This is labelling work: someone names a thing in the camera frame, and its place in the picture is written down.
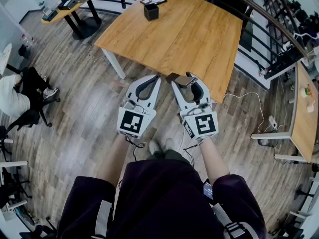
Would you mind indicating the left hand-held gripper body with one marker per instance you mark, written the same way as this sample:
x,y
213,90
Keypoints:
x,y
132,123

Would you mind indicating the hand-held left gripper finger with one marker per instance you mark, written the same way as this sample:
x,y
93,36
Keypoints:
x,y
133,88
155,93

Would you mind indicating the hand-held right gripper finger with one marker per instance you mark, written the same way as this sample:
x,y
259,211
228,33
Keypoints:
x,y
180,97
205,89

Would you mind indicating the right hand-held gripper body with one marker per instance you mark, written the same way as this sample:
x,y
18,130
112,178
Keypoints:
x,y
204,124

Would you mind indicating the small black box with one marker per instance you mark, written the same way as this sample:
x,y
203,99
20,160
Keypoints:
x,y
183,80

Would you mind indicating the person's left forearm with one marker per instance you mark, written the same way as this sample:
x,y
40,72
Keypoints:
x,y
112,160

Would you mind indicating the person's right forearm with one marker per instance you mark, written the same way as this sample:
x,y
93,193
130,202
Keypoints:
x,y
214,158

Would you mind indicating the dark grey rectangular tray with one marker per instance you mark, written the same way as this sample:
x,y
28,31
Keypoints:
x,y
49,16

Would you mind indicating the white table leg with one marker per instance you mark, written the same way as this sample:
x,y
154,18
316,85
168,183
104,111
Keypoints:
x,y
114,63

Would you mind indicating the person's left shoe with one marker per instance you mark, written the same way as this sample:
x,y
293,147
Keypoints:
x,y
154,147

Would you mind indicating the person's shoe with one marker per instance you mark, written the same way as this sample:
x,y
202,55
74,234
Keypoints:
x,y
154,147
169,144

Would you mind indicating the person's right shoe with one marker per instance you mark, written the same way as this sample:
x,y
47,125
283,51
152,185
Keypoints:
x,y
169,144

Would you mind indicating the person's olive trousers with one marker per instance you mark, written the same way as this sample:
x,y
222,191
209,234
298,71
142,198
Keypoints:
x,y
174,155

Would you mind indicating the black mesh bin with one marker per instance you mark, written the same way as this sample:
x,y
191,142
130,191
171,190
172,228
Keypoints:
x,y
268,141

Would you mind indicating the blue screen device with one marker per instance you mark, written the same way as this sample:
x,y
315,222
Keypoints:
x,y
208,190

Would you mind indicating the white power strip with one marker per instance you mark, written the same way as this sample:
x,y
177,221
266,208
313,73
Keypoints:
x,y
272,122

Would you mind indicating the person's dark shirt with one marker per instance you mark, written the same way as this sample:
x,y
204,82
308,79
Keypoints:
x,y
162,203

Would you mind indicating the black framed picture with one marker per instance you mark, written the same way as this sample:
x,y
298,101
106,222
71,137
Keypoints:
x,y
153,0

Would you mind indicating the small potted plant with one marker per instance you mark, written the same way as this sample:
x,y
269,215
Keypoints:
x,y
306,91

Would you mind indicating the oval wooden table black base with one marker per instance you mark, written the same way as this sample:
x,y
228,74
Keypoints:
x,y
67,11

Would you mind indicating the black office chair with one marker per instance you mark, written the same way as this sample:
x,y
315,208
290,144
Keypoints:
x,y
30,116

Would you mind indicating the black open tray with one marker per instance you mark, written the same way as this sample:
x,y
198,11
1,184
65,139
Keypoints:
x,y
65,5

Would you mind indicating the black waste bin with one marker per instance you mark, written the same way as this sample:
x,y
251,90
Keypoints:
x,y
24,51

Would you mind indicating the white small container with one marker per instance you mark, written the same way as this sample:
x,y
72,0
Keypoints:
x,y
46,10

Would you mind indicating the wooden side desk white frame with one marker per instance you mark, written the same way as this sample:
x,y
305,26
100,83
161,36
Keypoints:
x,y
305,128

